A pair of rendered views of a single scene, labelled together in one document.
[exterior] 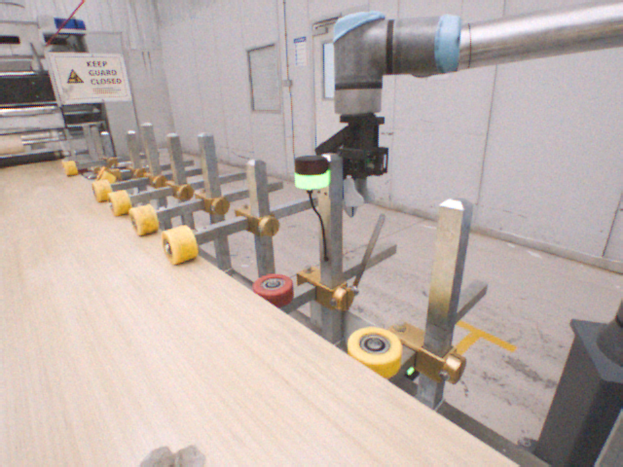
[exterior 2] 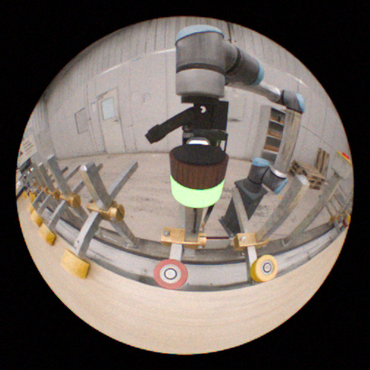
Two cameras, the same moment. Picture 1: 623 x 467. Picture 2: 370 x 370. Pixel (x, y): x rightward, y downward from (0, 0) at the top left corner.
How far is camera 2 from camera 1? 0.55 m
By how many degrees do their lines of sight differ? 40
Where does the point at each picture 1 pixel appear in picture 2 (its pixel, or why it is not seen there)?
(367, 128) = (222, 110)
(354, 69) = (216, 56)
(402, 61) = (243, 68)
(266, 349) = (228, 317)
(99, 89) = (27, 152)
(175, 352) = (182, 350)
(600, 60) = not seen: hidden behind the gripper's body
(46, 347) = not seen: outside the picture
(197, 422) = not seen: outside the picture
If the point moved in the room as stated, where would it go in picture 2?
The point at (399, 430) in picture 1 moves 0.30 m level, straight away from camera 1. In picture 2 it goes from (294, 284) to (244, 219)
